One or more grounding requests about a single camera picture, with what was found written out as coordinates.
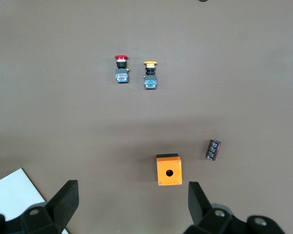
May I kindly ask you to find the red mushroom push button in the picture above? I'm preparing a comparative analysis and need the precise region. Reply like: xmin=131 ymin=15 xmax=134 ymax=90
xmin=114 ymin=55 xmax=131 ymax=84

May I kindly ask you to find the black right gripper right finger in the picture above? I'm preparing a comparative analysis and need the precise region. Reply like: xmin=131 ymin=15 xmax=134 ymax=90
xmin=184 ymin=181 xmax=285 ymax=234

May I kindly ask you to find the yellow mushroom push button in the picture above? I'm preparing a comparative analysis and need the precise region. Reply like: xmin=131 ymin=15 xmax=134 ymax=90
xmin=143 ymin=61 xmax=159 ymax=90

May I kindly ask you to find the white drawer cabinet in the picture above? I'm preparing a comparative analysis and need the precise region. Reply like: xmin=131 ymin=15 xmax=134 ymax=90
xmin=0 ymin=167 xmax=69 ymax=234

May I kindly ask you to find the orange button enclosure box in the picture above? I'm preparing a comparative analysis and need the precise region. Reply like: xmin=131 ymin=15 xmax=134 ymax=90
xmin=156 ymin=153 xmax=183 ymax=187

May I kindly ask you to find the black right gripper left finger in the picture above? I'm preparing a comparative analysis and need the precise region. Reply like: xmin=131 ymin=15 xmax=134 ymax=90
xmin=0 ymin=180 xmax=79 ymax=234

